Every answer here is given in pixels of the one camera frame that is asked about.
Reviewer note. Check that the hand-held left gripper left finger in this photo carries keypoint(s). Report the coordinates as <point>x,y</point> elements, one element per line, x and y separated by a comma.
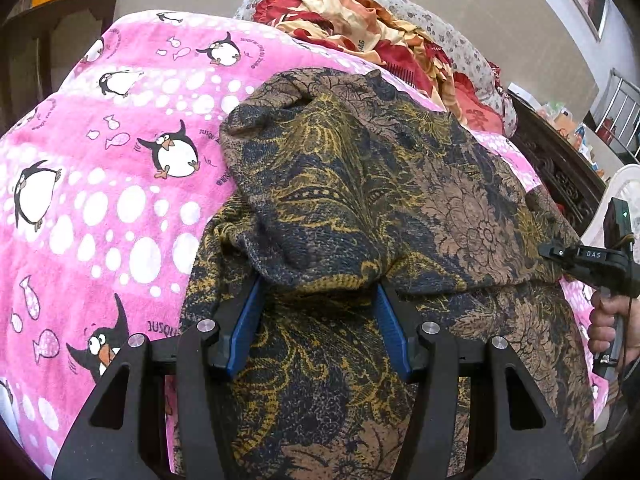
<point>246,321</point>

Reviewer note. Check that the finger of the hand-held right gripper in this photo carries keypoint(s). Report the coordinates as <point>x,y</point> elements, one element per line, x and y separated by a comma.
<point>556,254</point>

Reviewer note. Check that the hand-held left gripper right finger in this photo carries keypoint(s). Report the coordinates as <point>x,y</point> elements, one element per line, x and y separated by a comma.
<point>391,327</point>

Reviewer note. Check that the brown navy floral patterned garment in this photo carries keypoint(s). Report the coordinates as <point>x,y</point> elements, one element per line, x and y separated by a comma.
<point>350,185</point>

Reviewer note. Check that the person's right hand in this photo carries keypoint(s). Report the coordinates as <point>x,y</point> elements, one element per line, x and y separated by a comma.
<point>602,325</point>

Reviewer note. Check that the white plastic chair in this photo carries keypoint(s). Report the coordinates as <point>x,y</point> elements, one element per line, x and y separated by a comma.
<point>622,180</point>

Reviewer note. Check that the dark carved wooden headboard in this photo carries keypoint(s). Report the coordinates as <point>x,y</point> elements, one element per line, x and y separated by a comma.
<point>550,160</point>

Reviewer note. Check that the pile of colourful packets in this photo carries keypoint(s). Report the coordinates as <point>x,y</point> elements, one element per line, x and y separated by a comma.
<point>570,130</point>

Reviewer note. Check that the metal railing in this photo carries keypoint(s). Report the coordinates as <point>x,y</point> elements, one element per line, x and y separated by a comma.
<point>613,85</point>

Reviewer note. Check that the pink penguin print blanket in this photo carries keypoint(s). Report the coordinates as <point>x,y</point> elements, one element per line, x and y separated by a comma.
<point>100,160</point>

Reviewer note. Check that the red and yellow floral bedding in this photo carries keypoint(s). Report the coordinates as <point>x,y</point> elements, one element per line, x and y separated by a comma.
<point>450,30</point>

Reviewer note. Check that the red floral quilt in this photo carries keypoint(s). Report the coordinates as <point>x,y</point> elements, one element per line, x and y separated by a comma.
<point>350,25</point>

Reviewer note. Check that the dark wooden cabinet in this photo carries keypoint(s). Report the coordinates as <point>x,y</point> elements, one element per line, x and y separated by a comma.
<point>50,35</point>

